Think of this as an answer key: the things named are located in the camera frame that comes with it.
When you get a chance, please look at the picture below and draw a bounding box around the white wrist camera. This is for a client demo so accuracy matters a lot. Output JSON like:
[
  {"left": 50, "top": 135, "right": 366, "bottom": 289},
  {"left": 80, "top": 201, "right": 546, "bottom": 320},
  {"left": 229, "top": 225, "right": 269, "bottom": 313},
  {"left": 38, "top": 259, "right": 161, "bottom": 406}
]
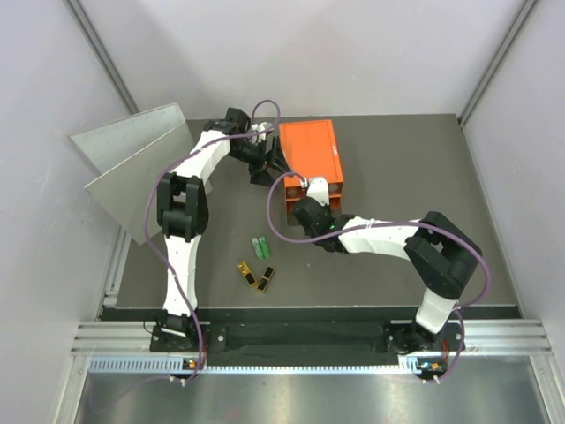
[
  {"left": 250, "top": 122, "right": 274, "bottom": 145},
  {"left": 301, "top": 177, "right": 330, "bottom": 207}
]

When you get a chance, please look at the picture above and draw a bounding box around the slotted grey cable duct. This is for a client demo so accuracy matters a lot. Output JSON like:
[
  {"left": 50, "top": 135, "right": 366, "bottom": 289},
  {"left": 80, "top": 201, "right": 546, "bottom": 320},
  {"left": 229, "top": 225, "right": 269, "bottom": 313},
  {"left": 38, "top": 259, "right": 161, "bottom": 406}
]
[{"left": 89, "top": 356, "right": 421, "bottom": 375}]

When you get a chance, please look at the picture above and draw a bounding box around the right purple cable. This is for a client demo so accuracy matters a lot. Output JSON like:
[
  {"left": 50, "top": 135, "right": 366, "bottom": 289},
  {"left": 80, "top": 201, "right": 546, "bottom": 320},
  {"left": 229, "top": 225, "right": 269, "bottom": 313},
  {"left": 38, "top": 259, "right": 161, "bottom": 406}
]
[{"left": 267, "top": 172, "right": 493, "bottom": 383}]

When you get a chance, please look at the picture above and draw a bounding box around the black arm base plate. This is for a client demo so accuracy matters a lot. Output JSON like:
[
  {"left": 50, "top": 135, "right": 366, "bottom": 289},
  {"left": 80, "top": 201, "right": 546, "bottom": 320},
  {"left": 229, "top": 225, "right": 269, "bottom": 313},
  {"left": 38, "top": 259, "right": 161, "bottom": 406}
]
[{"left": 150, "top": 322, "right": 461, "bottom": 362}]

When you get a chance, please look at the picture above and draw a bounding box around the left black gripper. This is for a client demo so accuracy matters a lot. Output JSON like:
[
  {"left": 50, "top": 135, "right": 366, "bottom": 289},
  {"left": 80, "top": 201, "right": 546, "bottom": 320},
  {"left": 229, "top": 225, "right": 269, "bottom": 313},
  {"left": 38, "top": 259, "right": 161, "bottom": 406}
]
[{"left": 228, "top": 136, "right": 292, "bottom": 189}]

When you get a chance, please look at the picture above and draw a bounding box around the clear acrylic drawer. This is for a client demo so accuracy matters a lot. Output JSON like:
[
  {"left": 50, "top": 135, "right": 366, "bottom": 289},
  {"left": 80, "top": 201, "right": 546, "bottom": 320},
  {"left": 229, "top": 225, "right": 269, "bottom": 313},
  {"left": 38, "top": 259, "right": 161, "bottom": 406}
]
[{"left": 285, "top": 183, "right": 343, "bottom": 199}]

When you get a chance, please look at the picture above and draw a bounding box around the green lipstick tube right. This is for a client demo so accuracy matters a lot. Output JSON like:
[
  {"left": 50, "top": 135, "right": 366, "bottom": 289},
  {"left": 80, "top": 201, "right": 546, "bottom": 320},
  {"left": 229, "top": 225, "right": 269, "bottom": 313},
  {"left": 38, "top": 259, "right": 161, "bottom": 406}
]
[{"left": 258, "top": 236, "right": 271, "bottom": 260}]

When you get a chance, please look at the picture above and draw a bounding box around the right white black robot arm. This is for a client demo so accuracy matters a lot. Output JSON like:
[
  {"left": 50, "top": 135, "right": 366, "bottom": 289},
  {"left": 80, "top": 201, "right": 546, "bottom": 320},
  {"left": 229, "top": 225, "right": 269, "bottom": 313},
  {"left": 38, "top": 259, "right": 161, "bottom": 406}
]
[{"left": 291, "top": 197, "right": 482, "bottom": 354}]

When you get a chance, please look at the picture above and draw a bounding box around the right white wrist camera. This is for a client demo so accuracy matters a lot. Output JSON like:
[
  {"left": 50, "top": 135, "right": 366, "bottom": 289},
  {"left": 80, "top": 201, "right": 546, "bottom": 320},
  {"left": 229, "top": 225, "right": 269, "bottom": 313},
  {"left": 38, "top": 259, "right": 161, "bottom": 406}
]
[{"left": 301, "top": 177, "right": 330, "bottom": 207}]

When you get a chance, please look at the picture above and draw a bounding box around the gold black compact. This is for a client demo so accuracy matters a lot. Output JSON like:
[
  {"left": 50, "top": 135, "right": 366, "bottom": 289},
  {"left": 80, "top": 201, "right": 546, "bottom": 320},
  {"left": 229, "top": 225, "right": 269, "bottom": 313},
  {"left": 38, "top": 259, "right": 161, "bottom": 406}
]
[
  {"left": 237, "top": 261, "right": 257, "bottom": 288},
  {"left": 256, "top": 266, "right": 275, "bottom": 292}
]

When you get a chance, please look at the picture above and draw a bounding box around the orange drawer box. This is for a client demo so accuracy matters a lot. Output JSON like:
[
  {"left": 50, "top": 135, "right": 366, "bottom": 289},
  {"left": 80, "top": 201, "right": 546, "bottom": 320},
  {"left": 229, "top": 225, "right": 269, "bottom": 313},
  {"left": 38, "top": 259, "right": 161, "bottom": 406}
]
[{"left": 278, "top": 118, "right": 345, "bottom": 216}]

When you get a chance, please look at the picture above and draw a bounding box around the green lipstick tube left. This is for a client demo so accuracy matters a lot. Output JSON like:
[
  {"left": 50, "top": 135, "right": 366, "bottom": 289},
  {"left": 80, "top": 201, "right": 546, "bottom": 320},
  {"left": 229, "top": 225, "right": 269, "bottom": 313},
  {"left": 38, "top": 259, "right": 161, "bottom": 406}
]
[{"left": 252, "top": 237, "right": 263, "bottom": 260}]

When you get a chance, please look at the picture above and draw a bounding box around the gold black compact right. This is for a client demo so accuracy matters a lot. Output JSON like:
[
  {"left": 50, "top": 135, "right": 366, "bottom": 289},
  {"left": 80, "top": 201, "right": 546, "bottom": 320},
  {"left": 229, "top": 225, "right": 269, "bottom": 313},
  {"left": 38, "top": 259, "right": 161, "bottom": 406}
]
[{"left": 256, "top": 266, "right": 275, "bottom": 292}]

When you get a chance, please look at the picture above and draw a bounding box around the grey metal panel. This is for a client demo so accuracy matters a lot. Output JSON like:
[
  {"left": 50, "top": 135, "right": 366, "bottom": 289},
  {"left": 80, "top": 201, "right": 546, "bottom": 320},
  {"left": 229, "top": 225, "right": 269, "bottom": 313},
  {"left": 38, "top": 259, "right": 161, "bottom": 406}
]
[{"left": 70, "top": 103, "right": 196, "bottom": 238}]

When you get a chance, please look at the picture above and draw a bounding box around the gold black compact left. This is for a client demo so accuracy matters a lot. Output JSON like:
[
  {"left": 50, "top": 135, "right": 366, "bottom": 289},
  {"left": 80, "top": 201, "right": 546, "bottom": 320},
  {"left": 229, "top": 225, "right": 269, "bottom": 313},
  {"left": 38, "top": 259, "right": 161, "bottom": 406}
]
[{"left": 237, "top": 261, "right": 257, "bottom": 288}]

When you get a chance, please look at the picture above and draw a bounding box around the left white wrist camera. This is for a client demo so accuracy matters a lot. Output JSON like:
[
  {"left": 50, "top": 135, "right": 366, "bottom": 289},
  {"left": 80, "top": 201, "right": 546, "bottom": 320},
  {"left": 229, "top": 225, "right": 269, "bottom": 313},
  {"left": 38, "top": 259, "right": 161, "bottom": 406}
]
[{"left": 250, "top": 122, "right": 274, "bottom": 145}]

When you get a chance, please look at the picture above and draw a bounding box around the green lipstick tube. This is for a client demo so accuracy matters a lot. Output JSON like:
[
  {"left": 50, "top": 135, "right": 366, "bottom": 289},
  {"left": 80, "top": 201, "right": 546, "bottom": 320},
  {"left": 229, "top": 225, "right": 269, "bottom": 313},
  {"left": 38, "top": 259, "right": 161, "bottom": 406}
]
[
  {"left": 258, "top": 236, "right": 271, "bottom": 260},
  {"left": 252, "top": 237, "right": 263, "bottom": 260}
]

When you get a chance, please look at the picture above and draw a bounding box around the aluminium frame rail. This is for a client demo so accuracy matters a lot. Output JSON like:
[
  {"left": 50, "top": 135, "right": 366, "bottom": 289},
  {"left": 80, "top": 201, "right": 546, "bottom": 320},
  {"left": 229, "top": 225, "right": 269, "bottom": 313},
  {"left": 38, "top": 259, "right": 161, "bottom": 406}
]
[{"left": 72, "top": 319, "right": 552, "bottom": 356}]

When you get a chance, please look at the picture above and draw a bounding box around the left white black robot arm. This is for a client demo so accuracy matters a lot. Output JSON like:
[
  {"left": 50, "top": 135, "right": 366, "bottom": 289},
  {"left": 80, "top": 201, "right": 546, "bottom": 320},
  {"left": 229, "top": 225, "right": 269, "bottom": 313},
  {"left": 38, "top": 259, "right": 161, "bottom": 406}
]
[{"left": 146, "top": 108, "right": 289, "bottom": 352}]

